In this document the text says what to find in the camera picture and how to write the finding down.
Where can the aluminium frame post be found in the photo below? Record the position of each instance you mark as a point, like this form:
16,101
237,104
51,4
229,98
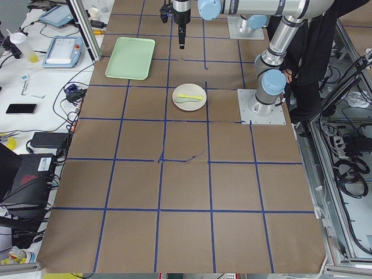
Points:
81,20

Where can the cream round plate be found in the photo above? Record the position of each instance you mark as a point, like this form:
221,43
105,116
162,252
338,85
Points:
190,89

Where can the black power adapter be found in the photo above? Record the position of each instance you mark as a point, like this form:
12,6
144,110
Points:
48,140

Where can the white paper cup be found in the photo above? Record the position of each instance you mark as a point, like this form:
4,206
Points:
94,13

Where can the far blue teach pendant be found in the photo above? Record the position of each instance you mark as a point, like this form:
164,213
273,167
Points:
58,16

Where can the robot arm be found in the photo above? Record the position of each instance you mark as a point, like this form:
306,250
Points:
271,81
248,25

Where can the pale green plastic spoon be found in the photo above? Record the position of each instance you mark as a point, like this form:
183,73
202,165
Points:
179,99

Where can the near blue teach pendant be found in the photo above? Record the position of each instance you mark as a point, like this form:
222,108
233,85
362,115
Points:
63,52

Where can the black computer case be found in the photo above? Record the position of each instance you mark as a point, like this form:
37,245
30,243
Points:
26,181

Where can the yellow plastic fork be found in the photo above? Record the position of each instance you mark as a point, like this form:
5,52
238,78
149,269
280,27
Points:
193,97

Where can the clear bottle yellow liquid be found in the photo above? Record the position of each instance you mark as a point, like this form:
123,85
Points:
21,41

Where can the light green tray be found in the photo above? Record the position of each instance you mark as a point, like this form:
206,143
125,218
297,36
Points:
131,58

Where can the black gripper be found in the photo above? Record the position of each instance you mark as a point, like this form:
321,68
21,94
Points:
181,13

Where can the black smartphone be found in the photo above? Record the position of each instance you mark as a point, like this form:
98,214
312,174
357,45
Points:
21,109

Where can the person in black jacket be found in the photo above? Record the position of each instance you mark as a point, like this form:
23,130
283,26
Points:
305,63

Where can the blue teach pendant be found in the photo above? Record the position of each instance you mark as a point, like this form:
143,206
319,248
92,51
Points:
58,16
63,52

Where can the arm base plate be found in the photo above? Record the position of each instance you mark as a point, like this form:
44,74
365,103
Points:
253,112
233,22

